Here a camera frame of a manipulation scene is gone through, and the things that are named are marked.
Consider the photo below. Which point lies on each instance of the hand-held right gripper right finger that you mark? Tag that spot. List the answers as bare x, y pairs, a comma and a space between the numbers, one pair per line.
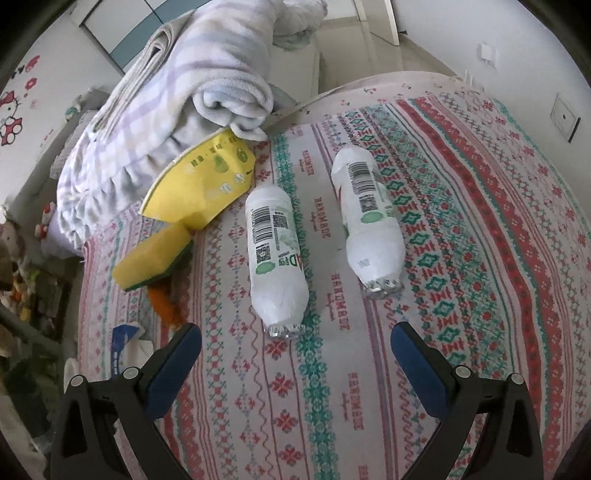
418, 370

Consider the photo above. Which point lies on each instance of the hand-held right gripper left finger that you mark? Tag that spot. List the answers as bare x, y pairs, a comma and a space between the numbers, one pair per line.
175, 365

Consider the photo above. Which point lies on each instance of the white labelled plastic bottle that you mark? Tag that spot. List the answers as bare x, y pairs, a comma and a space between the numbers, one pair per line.
367, 207
274, 258

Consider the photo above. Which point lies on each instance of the blue white carton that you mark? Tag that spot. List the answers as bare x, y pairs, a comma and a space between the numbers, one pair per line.
127, 347

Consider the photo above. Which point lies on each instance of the orange yellow snack bag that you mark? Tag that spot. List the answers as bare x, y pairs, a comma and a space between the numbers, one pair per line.
164, 302

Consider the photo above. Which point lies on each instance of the printed patterned blanket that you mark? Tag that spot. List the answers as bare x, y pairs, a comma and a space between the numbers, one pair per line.
461, 277

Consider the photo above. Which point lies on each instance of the yellow green sponge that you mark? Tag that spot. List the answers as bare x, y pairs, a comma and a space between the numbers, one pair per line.
152, 258

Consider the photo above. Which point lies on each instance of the yellow bag with green print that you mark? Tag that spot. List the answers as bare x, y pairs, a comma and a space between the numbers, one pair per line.
207, 180

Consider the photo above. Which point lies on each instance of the pile of small plush toys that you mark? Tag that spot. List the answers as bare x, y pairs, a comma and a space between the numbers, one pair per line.
14, 267

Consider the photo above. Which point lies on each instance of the white cat plush toy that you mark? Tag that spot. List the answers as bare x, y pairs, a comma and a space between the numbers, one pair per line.
48, 218

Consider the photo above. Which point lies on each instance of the plaid quilt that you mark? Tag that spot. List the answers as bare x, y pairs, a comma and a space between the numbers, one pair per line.
184, 92

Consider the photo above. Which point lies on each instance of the folded grey white cloth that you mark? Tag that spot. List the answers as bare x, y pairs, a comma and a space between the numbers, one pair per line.
138, 69

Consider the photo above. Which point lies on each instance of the white blue wardrobe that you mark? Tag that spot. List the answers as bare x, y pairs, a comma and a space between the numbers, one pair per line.
111, 27

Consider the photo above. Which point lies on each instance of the white door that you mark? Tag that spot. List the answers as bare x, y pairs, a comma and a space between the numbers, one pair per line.
383, 18

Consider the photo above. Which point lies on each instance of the white wall panel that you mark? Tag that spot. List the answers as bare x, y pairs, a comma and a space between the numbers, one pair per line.
564, 117

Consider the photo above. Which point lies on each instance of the cat wall sticker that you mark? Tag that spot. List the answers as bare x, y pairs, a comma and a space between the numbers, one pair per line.
14, 115

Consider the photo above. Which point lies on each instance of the white wall socket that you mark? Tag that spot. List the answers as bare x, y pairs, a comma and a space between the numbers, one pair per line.
487, 52

